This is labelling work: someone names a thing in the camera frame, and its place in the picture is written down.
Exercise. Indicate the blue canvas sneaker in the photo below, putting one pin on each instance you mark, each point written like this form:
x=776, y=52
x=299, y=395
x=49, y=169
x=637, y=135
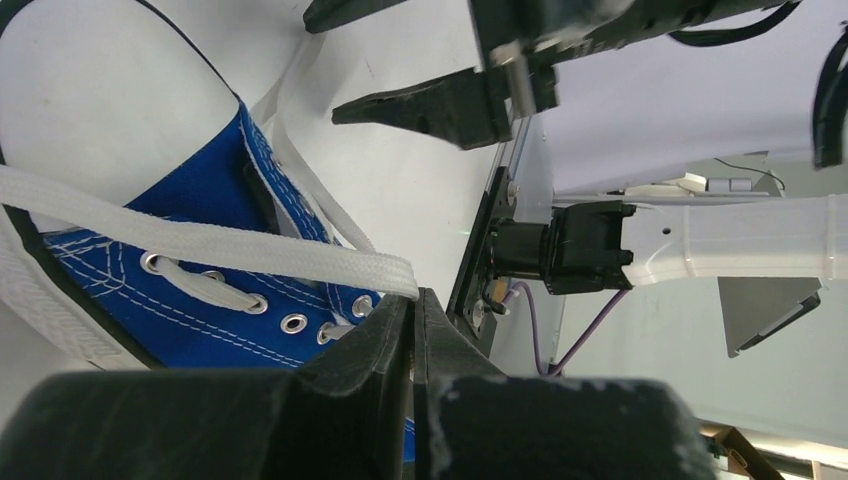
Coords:
x=168, y=140

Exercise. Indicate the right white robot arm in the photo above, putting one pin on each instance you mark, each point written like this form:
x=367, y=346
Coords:
x=618, y=245

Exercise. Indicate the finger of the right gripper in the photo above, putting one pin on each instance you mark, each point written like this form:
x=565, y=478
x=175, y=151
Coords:
x=466, y=108
x=324, y=15

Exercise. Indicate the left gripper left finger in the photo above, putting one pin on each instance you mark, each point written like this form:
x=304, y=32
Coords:
x=339, y=416

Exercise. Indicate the white shoelace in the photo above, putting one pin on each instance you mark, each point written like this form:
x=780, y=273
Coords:
x=25, y=286

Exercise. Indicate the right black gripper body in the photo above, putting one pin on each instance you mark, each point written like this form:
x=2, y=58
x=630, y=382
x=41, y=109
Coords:
x=521, y=41

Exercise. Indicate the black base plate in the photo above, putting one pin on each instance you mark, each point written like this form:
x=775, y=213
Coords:
x=466, y=308

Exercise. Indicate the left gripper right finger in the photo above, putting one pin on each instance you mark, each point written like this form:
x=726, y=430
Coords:
x=475, y=422

